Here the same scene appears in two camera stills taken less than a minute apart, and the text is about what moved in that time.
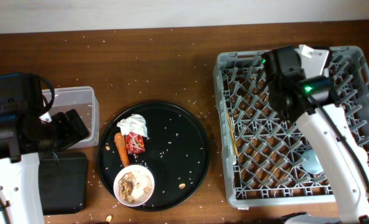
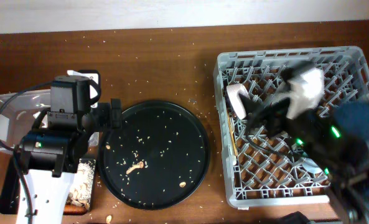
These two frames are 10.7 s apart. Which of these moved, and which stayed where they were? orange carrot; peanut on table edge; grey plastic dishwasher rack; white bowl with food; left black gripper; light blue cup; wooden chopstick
Moved: left black gripper; orange carrot; white bowl with food
Stayed: grey plastic dishwasher rack; peanut on table edge; light blue cup; wooden chopstick
